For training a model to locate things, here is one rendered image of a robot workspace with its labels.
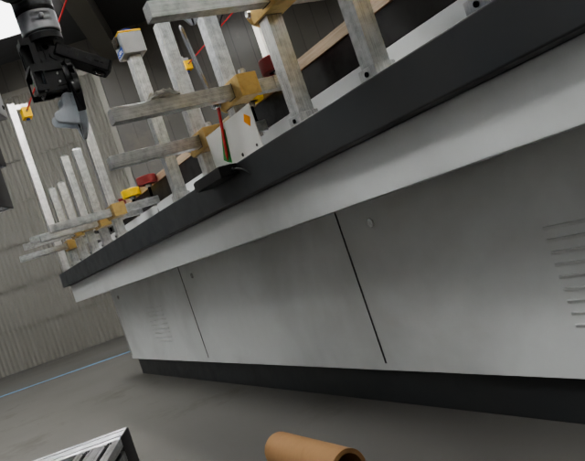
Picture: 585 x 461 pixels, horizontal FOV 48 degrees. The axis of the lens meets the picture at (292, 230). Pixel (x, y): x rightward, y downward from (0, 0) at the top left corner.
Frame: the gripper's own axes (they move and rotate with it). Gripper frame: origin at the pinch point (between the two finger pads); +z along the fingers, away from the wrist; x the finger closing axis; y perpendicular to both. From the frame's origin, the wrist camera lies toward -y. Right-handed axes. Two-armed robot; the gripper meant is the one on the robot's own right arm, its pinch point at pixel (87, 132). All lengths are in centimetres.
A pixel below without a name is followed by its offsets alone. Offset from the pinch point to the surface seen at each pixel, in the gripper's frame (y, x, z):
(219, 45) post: -35.7, -2.2, -13.4
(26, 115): -42, -257, -78
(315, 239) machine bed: -56, -23, 36
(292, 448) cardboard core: -20, -1, 76
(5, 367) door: -17, -686, 74
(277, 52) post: -33.9, 22.3, -1.9
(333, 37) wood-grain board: -55, 13, -6
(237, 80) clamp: -33.1, 4.8, -2.8
